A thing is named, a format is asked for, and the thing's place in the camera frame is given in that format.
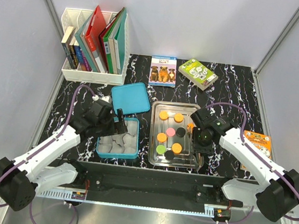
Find white file organizer rack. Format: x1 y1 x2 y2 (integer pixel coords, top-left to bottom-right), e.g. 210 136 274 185
61 8 130 86

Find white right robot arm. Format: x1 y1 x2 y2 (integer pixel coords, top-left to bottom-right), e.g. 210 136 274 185
191 108 299 222

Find orange book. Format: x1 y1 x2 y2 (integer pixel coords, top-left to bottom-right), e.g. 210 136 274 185
244 130 272 159

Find green round cookie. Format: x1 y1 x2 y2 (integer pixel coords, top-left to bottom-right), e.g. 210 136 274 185
156 144 166 155

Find pink round cookie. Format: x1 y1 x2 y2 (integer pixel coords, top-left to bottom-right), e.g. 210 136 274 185
166 127 176 137

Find tan spine paperback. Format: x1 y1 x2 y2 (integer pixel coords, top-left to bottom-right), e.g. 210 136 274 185
61 26 78 70

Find teal box lid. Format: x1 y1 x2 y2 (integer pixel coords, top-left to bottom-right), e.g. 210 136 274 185
111 82 150 115

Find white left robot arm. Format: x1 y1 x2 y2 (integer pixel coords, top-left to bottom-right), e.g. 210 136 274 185
0 96 128 212

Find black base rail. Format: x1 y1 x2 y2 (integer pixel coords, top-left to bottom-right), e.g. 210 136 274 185
64 162 243 212

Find black sandwich cookie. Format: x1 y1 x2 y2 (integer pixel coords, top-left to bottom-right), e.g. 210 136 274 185
176 127 186 137
164 150 175 161

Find steel baking tray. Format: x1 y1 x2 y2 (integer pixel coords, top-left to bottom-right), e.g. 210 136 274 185
148 101 200 170

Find teal cookie box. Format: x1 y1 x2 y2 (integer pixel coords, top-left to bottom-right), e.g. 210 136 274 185
96 118 140 160

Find orange fish shaped cookie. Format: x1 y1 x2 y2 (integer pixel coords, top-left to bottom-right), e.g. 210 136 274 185
187 123 194 134

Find dark blue paperback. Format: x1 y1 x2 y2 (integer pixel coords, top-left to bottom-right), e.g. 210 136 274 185
74 44 86 71

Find dog picture book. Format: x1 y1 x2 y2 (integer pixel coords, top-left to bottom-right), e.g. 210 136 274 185
148 55 177 88

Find teal grey book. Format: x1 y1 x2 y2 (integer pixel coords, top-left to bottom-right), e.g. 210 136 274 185
75 10 99 73

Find orange round cracker cookie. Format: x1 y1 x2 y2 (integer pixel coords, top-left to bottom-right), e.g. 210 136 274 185
174 113 184 123
171 143 183 154
157 132 167 143
159 111 169 121

